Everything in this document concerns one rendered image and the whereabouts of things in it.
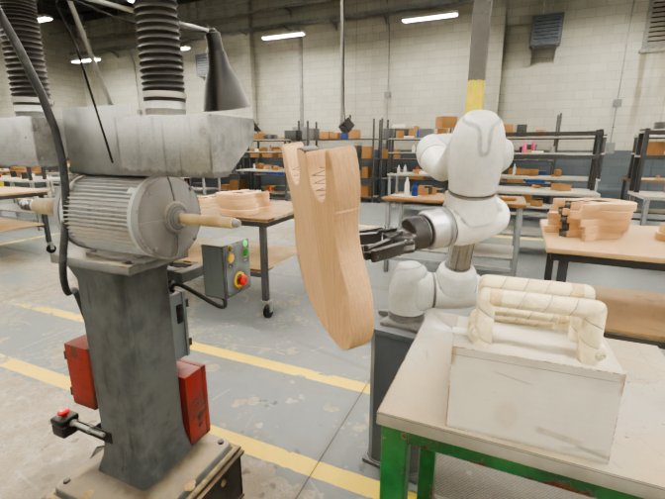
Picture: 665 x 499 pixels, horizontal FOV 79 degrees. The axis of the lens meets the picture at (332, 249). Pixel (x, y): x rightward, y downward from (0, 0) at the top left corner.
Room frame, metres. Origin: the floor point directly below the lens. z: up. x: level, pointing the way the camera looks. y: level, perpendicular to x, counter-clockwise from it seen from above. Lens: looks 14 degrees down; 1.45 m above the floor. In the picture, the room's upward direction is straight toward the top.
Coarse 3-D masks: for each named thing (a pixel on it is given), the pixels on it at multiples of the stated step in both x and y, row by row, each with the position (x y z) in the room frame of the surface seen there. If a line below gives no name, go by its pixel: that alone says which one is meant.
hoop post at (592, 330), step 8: (584, 320) 0.61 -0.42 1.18; (592, 320) 0.60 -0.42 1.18; (600, 320) 0.60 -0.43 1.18; (584, 328) 0.61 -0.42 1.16; (592, 328) 0.60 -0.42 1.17; (600, 328) 0.60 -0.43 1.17; (584, 336) 0.61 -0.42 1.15; (592, 336) 0.60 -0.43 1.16; (600, 336) 0.60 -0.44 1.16; (584, 344) 0.61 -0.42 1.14; (592, 344) 0.60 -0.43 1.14; (600, 344) 0.60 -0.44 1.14; (584, 352) 0.61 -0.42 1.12; (592, 352) 0.60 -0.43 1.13; (584, 360) 0.60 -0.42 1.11; (592, 360) 0.60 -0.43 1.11
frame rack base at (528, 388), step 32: (480, 352) 0.65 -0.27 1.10; (512, 352) 0.64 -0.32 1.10; (544, 352) 0.64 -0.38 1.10; (576, 352) 0.64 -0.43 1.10; (608, 352) 0.64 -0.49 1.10; (480, 384) 0.65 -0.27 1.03; (512, 384) 0.63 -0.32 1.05; (544, 384) 0.61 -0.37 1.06; (576, 384) 0.60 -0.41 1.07; (608, 384) 0.58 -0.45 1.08; (448, 416) 0.67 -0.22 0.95; (480, 416) 0.65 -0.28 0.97; (512, 416) 0.63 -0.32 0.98; (544, 416) 0.61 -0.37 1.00; (576, 416) 0.59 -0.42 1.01; (608, 416) 0.58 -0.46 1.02; (544, 448) 0.61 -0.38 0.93; (576, 448) 0.59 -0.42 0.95; (608, 448) 0.57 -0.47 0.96
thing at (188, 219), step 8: (184, 216) 1.16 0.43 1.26; (192, 216) 1.15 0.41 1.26; (200, 216) 1.14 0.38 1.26; (208, 216) 1.13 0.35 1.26; (216, 216) 1.12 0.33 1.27; (192, 224) 1.15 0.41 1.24; (200, 224) 1.13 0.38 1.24; (208, 224) 1.12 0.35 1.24; (216, 224) 1.11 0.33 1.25; (224, 224) 1.10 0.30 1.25
